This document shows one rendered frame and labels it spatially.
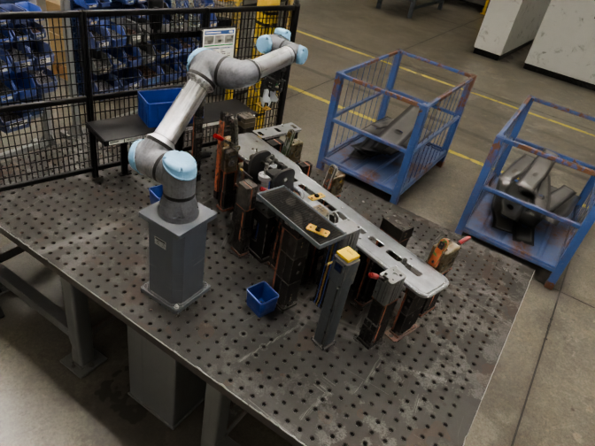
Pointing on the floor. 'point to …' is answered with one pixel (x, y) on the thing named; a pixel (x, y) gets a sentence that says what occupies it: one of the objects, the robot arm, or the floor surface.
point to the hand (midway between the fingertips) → (264, 103)
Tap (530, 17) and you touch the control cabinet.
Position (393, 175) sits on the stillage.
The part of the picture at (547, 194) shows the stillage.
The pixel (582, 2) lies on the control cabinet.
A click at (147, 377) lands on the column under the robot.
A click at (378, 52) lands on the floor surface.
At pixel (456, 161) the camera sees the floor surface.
